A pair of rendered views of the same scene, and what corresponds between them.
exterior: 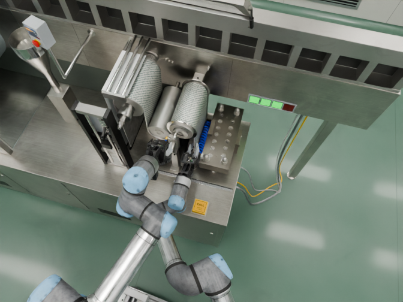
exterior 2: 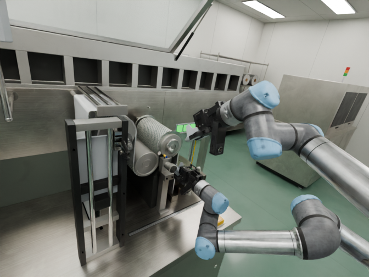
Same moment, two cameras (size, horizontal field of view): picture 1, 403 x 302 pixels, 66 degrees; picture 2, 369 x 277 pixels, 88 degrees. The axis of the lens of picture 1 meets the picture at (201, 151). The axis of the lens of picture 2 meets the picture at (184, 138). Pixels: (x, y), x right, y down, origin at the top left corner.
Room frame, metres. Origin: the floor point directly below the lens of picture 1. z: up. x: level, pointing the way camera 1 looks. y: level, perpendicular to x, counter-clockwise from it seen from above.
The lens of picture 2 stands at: (0.21, 0.73, 1.63)
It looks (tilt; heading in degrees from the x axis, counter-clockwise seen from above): 22 degrees down; 306
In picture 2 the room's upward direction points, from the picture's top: 9 degrees clockwise
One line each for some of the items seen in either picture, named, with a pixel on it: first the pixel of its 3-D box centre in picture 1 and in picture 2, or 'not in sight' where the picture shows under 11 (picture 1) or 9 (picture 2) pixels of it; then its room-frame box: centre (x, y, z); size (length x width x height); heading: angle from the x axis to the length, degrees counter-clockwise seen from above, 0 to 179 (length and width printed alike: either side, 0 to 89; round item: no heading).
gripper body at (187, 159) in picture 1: (187, 166); (190, 177); (0.62, 0.06, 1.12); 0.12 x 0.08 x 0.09; 167
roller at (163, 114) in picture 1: (167, 112); (135, 152); (0.89, 0.19, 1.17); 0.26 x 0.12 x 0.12; 167
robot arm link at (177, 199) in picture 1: (178, 196); (214, 199); (0.46, 0.10, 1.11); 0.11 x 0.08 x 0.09; 167
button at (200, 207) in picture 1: (200, 207); (214, 219); (0.48, 0.00, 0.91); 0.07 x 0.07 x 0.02; 77
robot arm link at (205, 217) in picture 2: (176, 204); (208, 220); (0.45, 0.12, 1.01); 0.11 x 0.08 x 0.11; 116
